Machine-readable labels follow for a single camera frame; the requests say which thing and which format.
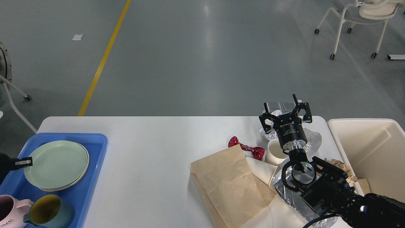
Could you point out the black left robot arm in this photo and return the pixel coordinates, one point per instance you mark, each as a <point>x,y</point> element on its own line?
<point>8,164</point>

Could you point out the blue plastic tray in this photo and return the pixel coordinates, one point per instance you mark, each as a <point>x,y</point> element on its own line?
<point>79,196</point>

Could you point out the white paper cup upright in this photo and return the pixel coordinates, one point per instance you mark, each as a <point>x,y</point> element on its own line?
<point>275,154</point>

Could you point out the crumpled brown paper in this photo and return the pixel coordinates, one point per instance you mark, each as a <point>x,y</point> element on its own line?
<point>346,168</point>

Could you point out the white rolling chair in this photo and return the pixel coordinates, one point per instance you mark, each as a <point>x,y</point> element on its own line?
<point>362,12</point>

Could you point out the crumpled aluminium foil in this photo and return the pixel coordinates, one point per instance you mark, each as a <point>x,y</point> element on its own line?
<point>314,140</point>

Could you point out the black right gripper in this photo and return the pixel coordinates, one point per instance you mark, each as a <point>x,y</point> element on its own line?
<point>289,128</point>

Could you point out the teal mug yellow inside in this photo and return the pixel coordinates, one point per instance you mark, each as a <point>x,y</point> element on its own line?
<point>50,211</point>

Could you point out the brown paper bag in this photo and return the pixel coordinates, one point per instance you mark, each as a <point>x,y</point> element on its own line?
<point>232,194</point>

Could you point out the red foil candy wrapper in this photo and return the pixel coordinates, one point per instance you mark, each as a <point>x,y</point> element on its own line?
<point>255,151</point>

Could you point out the green plate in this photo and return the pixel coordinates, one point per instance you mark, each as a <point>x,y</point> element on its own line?
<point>57,165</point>

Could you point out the white floor tag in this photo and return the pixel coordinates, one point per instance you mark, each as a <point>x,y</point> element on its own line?
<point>77,37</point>

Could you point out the grey floor plate right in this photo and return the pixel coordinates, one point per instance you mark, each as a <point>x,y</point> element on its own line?
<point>288,106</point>

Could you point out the white chair left edge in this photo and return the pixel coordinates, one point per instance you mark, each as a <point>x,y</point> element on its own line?
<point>6,84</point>

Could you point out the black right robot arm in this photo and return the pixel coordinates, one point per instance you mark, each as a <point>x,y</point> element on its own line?
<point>322,186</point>

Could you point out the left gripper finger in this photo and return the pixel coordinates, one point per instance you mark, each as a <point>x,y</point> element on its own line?
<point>21,163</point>

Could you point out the grey floor plate left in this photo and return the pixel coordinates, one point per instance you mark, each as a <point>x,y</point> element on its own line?
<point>272,106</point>

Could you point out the pink mug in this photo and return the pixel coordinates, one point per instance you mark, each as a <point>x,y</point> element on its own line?
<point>12,211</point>

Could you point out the aluminium foil tray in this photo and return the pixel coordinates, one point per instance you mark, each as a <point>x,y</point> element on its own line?
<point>294,200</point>

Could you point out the white bar on floor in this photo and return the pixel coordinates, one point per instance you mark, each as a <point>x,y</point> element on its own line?
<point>396,56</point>

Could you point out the pink plate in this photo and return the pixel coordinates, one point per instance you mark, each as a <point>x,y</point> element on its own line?
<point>84,175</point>

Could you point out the grey floor plate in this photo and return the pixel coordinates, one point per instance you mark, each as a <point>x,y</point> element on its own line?
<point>288,106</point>
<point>272,106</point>

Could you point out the cream plastic bin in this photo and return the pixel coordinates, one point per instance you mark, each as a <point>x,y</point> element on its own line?
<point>374,148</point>

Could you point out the white paper cup lying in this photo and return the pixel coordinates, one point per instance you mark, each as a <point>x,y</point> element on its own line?
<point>262,170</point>

